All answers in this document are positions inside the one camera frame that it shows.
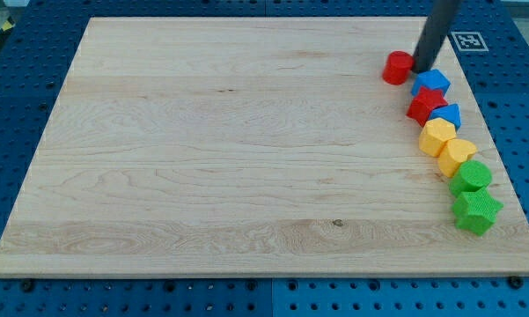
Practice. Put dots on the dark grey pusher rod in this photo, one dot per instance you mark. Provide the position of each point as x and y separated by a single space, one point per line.
434 32

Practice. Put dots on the blue triangle block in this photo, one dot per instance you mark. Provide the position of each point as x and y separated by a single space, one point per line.
450 113

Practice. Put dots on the white fiducial marker tag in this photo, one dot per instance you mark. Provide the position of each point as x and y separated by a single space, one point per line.
469 41

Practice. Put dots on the yellow hexagon block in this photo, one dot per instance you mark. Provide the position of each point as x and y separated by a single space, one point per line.
435 134

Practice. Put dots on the red cylinder block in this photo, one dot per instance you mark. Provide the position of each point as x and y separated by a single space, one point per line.
397 67

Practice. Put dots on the yellow heart block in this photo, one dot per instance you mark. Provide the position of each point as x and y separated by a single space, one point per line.
455 153

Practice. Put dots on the light wooden board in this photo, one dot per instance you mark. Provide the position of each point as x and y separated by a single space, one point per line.
249 147

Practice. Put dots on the red star block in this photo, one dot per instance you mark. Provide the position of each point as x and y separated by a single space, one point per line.
424 102

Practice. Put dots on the green cylinder block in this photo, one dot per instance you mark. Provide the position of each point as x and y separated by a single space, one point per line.
471 176

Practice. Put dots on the green star block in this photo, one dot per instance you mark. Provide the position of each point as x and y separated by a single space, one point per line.
476 211

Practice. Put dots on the blue cube block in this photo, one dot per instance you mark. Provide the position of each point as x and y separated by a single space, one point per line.
431 79

